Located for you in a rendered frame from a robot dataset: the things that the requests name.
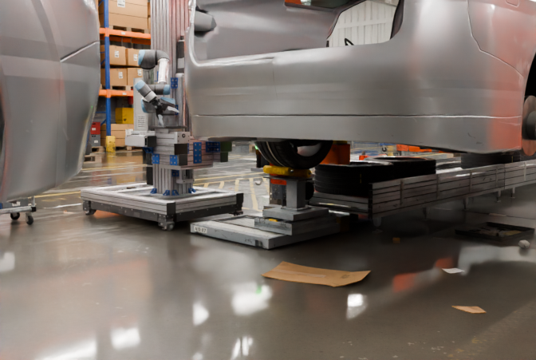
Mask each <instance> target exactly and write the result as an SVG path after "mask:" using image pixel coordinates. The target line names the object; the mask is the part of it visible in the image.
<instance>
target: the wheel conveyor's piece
mask: <svg viewBox="0 0 536 360"><path fill-rule="evenodd" d="M456 160H461V157H453V158H446V159H438V160H436V163H443V162H449V161H453V162H450V163H443V164H436V171H445V172H450V171H456V170H461V169H462V168H461V167H460V165H461V161H456ZM455 161H456V162H455ZM535 163H536V160H527V161H521V162H515V163H509V164H505V165H504V168H503V169H505V179H504V180H505V184H504V186H503V187H504V189H509V191H510V193H511V197H509V198H508V199H514V198H515V197H513V193H514V188H515V187H518V186H523V185H526V184H532V183H536V164H535ZM527 164H528V165H527ZM520 165H522V166H520ZM515 166H518V167H515ZM511 167H513V168H511Z"/></svg>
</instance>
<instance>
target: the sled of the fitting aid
mask: <svg viewBox="0 0 536 360"><path fill-rule="evenodd" d="M332 226H337V216H335V215H330V214H327V215H323V216H315V217H311V218H306V219H302V220H295V221H292V220H283V219H278V218H273V217H268V216H262V217H257V218H254V228H256V229H261V230H265V231H273V232H277V233H282V234H287V235H296V234H300V233H304V232H308V231H314V230H318V229H322V228H326V227H332Z"/></svg>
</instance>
